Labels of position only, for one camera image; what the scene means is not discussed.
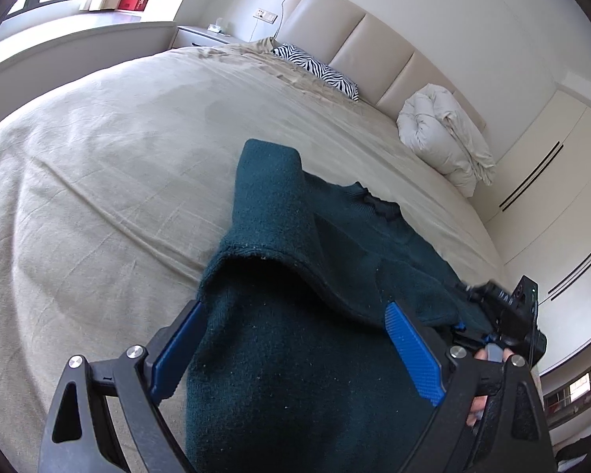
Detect dark teal knit sweater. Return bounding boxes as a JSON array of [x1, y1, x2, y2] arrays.
[[186, 140, 491, 472]]

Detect person right hand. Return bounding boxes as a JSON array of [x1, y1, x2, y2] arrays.
[[464, 346, 516, 428]]

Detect white rolled duvet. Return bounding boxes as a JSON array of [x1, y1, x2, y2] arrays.
[[396, 83, 496, 199]]

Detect beige bed sheet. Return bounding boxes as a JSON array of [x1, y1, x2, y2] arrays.
[[0, 39, 507, 472]]

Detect cream padded headboard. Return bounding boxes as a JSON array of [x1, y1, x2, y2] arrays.
[[275, 0, 486, 129]]

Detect zebra print pillow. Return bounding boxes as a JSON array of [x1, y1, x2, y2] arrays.
[[272, 44, 360, 101]]

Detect tissue box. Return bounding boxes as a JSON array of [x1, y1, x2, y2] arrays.
[[208, 17, 223, 33]]

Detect white nightstand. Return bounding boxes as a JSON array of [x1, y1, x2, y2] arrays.
[[171, 26, 243, 49]]

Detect red box on shelf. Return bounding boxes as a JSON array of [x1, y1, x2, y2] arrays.
[[117, 0, 148, 12]]

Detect cream wardrobe with black handles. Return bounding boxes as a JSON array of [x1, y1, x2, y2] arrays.
[[471, 91, 591, 374]]

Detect wall power outlet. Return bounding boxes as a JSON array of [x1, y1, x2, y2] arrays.
[[253, 9, 277, 24]]

